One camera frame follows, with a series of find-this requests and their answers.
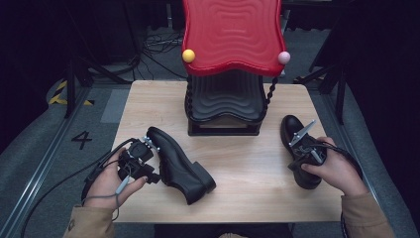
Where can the person's left hand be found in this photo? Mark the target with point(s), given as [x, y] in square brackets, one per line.
[105, 185]

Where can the black leather shoe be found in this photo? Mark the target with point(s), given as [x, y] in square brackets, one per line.
[180, 168]
[290, 129]

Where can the metal floor rail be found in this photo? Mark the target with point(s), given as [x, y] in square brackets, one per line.
[333, 109]
[39, 172]

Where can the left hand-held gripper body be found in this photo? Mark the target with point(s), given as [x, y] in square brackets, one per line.
[137, 155]

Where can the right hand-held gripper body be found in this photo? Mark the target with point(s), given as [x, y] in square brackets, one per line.
[307, 145]

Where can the yellow and black floor tape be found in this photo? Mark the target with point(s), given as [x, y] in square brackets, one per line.
[57, 95]

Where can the red and black shoe rack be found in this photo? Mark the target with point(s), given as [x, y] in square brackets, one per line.
[232, 36]

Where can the person's right hand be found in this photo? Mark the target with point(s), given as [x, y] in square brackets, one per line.
[336, 172]

